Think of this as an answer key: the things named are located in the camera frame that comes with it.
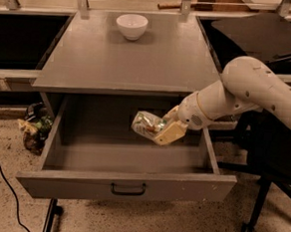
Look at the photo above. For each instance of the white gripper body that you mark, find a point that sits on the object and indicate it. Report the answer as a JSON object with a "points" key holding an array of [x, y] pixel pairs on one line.
{"points": [[190, 113]]}

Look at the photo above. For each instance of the black drawer handle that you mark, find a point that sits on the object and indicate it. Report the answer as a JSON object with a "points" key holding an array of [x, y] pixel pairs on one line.
{"points": [[125, 190]]}

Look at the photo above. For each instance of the pile of snack bags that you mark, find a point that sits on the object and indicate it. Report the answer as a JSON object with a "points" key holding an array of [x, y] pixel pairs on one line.
{"points": [[35, 128]]}

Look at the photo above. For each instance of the black office chair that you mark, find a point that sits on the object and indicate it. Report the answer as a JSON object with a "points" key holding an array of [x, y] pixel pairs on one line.
{"points": [[266, 37]]}

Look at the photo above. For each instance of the open grey top drawer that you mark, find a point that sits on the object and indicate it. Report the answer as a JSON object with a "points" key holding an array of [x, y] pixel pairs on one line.
{"points": [[92, 145]]}

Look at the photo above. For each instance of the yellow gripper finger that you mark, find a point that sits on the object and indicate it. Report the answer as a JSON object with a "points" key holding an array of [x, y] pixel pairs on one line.
{"points": [[171, 115], [173, 131]]}

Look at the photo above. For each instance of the brown wooden stick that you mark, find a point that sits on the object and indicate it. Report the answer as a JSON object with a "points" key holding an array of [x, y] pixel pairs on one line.
{"points": [[167, 6]]}

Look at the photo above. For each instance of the grey cabinet with top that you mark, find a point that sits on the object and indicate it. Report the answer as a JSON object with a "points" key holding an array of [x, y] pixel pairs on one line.
{"points": [[94, 57]]}

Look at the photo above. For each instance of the black stand leg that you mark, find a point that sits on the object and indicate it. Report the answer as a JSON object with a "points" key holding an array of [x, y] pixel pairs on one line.
{"points": [[53, 210]]}

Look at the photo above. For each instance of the crushed green 7up can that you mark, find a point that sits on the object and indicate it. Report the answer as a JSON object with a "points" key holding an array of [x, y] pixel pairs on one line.
{"points": [[148, 125]]}

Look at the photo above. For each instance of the white ceramic bowl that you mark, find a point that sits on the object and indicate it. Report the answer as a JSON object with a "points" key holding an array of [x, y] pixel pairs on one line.
{"points": [[132, 26]]}

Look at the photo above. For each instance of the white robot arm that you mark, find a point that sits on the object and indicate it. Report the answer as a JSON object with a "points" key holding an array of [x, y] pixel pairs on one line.
{"points": [[245, 85]]}

